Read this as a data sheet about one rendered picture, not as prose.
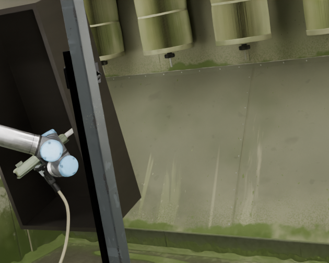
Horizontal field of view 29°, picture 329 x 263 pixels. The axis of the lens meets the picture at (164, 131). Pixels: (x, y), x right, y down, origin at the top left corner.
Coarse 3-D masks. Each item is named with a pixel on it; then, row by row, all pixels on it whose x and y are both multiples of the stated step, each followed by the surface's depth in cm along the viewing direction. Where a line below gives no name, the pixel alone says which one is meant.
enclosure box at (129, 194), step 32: (0, 0) 324; (32, 0) 287; (0, 32) 338; (32, 32) 328; (64, 32) 293; (0, 64) 339; (32, 64) 338; (64, 64) 292; (0, 96) 338; (32, 96) 348; (64, 96) 292; (32, 128) 359; (64, 128) 348; (0, 160) 336; (128, 160) 336; (32, 192) 357; (64, 192) 370; (128, 192) 335; (32, 224) 349; (64, 224) 339
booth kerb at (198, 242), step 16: (96, 240) 428; (128, 240) 412; (144, 240) 404; (160, 240) 397; (176, 240) 390; (192, 240) 383; (208, 240) 376; (224, 240) 370; (240, 240) 364; (256, 240) 357; (272, 240) 352; (288, 240) 346; (272, 256) 354; (288, 256) 348; (304, 256) 343; (320, 256) 338
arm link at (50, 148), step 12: (0, 132) 253; (12, 132) 255; (24, 132) 258; (0, 144) 255; (12, 144) 255; (24, 144) 255; (36, 144) 256; (48, 144) 256; (60, 144) 259; (36, 156) 260; (48, 156) 257; (60, 156) 259
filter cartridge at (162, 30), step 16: (144, 0) 385; (160, 0) 384; (176, 0) 385; (144, 16) 388; (160, 16) 385; (176, 16) 387; (144, 32) 392; (160, 32) 386; (176, 32) 387; (144, 48) 398; (160, 48) 388; (176, 48) 388
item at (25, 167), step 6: (66, 132) 311; (72, 132) 312; (60, 138) 307; (66, 138) 309; (24, 162) 300; (30, 162) 299; (36, 162) 300; (18, 168) 296; (24, 168) 297; (30, 168) 299; (18, 174) 296; (24, 174) 297; (48, 180) 304; (54, 180) 305; (54, 186) 305
